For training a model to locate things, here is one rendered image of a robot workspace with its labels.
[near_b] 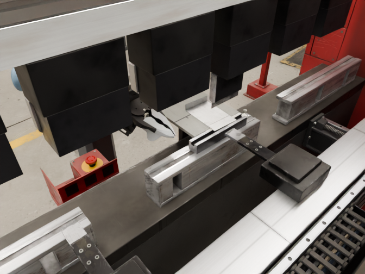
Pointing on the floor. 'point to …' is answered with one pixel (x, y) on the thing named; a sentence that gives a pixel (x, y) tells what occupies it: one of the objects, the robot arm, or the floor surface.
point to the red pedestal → (254, 88)
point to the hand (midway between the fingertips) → (171, 131)
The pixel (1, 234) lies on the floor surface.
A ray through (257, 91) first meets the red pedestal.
